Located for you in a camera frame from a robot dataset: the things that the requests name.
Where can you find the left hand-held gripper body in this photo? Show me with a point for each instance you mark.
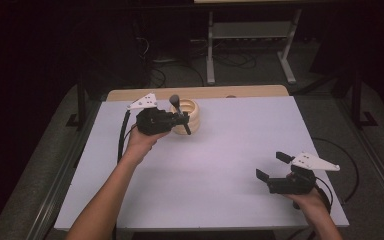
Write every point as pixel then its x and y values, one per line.
pixel 153 121

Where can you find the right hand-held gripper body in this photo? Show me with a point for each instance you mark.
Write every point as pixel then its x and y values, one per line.
pixel 290 185

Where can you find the cream ribbed brush holder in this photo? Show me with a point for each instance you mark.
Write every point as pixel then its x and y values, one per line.
pixel 194 116

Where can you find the black makeup brush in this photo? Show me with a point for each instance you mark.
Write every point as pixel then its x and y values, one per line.
pixel 175 100

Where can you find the person's left hand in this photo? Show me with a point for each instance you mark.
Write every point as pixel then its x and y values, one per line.
pixel 140 141

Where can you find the person's right hand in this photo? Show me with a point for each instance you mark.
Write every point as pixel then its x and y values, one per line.
pixel 308 201

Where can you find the wooden table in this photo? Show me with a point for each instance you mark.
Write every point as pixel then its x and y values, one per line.
pixel 213 92

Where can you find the white table board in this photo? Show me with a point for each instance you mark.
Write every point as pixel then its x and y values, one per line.
pixel 206 180

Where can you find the grey metal stand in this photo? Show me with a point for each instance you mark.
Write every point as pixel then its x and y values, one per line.
pixel 250 30

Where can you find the black stand post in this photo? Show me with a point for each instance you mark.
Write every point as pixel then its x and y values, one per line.
pixel 81 100
pixel 357 100

